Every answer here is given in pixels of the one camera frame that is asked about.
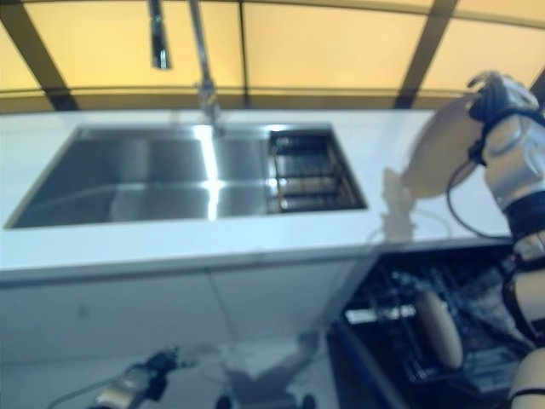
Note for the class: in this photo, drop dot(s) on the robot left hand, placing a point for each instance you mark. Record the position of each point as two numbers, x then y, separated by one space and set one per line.
168 360

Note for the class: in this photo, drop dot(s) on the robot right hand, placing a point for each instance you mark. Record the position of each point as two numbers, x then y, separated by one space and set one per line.
502 98

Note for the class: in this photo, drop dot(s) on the cream round plate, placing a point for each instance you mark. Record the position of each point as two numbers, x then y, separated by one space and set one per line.
438 153
440 332

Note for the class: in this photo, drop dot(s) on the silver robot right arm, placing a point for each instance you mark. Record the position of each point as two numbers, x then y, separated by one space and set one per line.
515 157

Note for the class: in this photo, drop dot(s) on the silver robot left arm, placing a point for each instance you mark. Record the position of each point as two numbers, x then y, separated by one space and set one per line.
127 387

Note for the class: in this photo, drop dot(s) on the black robot left foot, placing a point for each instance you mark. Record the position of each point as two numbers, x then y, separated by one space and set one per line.
224 402

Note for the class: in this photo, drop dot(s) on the white cabinet door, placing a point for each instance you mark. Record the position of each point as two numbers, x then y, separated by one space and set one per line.
106 315
289 298

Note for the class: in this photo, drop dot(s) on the stainless steel sink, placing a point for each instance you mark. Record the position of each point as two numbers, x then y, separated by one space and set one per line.
149 174

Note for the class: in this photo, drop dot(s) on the black and steel dish rack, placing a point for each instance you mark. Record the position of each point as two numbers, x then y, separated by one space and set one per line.
311 179

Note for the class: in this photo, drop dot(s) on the chrome kitchen faucet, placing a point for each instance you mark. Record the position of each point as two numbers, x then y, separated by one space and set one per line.
205 64

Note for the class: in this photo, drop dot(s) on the yellow window with dark frame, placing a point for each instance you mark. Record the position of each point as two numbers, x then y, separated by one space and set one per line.
298 51

